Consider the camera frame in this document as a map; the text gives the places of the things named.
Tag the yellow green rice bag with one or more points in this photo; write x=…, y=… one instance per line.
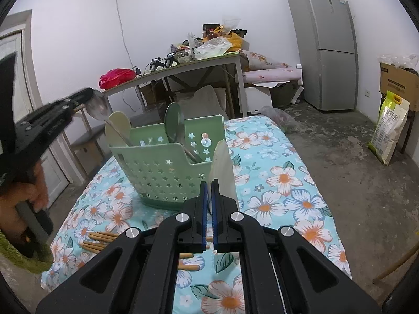
x=392, y=118

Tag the floral blue tablecloth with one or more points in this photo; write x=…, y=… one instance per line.
x=272, y=184

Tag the wooden chair black seat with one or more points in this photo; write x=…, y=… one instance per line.
x=88, y=142

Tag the metal spoon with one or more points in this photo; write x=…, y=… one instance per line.
x=97, y=107

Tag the person's left hand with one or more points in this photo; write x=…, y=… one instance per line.
x=12, y=225

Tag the plastic bag on floor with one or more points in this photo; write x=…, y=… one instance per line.
x=283, y=120

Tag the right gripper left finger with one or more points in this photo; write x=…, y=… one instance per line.
x=203, y=202

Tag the wooden chopstick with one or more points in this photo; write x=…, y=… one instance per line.
x=96, y=245
x=102, y=237
x=186, y=255
x=90, y=248
x=188, y=267

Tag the silver refrigerator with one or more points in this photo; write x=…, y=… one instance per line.
x=326, y=44

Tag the green plastic utensil basket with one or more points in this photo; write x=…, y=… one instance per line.
x=160, y=172

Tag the cardboard box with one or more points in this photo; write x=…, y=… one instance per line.
x=401, y=82

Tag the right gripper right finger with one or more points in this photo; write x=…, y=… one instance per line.
x=214, y=194

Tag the cream ceramic spoon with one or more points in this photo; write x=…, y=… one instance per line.
x=122, y=122

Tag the clear plastic bag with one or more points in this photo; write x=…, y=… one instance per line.
x=212, y=48

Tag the pink floral rolled bedding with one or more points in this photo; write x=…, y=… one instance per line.
x=261, y=69

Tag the white ceramic spoon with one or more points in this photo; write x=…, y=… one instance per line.
x=222, y=170

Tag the green ceramic spoon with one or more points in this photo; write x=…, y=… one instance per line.
x=174, y=124

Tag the red plastic bag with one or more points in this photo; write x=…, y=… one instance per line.
x=115, y=77

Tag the green sleeve forearm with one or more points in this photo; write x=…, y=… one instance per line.
x=27, y=253

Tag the white wooden table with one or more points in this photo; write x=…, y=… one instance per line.
x=219, y=61

